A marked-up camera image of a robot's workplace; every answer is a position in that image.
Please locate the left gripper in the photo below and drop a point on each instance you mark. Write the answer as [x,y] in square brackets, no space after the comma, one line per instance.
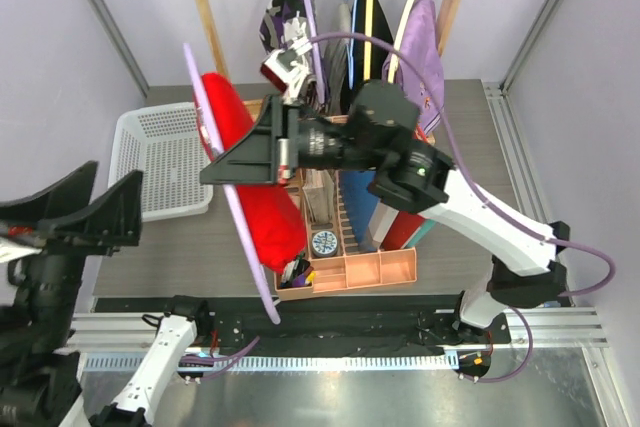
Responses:
[112,217]

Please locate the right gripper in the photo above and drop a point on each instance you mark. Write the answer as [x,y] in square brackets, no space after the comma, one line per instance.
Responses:
[255,159]

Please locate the lilac hanger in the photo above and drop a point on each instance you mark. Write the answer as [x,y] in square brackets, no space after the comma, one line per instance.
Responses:
[316,56]
[212,143]

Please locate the red trousers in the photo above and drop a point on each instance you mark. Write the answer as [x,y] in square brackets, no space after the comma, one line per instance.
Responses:
[275,222]

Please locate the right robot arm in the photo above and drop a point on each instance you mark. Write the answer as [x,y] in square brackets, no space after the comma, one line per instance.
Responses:
[411,176]

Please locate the cream hanger right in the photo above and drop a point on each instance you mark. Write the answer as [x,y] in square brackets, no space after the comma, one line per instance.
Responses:
[417,40]

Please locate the blue hanger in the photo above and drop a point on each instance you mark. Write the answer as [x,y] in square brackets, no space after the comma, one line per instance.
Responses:
[351,47]

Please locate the cream yellow hanger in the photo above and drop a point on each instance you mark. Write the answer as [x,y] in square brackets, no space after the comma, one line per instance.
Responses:
[367,46]

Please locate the beige book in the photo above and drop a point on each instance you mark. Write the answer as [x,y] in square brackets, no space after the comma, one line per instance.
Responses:
[318,190]

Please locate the white plastic basket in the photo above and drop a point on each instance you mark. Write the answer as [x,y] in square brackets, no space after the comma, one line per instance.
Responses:
[163,142]

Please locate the round patterned tin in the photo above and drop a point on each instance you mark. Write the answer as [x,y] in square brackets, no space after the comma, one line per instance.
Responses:
[324,244]

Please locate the blue file folder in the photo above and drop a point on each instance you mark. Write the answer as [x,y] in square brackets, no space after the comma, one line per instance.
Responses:
[370,219]

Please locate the pens in organizer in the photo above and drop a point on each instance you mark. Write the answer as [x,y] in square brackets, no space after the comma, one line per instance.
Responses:
[296,273]

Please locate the grey garment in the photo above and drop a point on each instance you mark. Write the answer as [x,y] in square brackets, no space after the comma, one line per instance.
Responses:
[335,57]

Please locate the pink desk organizer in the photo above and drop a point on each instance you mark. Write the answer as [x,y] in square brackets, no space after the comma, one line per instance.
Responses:
[350,269]

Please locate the purple camouflage garment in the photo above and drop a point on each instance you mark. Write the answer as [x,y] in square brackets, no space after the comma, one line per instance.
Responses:
[284,22]

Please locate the red file folder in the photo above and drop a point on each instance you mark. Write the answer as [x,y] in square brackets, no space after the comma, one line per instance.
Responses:
[397,227]

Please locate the teal folder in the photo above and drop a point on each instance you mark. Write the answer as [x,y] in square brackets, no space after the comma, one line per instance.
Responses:
[426,226]

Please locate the lilac purple garment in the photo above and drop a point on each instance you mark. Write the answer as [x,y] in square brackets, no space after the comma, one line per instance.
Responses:
[418,90]

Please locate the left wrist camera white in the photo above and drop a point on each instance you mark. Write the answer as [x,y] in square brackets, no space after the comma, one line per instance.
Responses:
[17,247]

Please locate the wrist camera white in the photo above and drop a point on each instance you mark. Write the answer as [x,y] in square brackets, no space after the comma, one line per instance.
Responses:
[17,247]
[289,69]

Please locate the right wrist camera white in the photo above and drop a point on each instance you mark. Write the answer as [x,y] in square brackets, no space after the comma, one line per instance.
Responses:
[289,69]

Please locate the white slotted cable duct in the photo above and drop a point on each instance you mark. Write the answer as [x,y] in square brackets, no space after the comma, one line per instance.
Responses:
[129,362]

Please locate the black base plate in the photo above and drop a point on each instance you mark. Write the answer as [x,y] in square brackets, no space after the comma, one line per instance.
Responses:
[345,326]

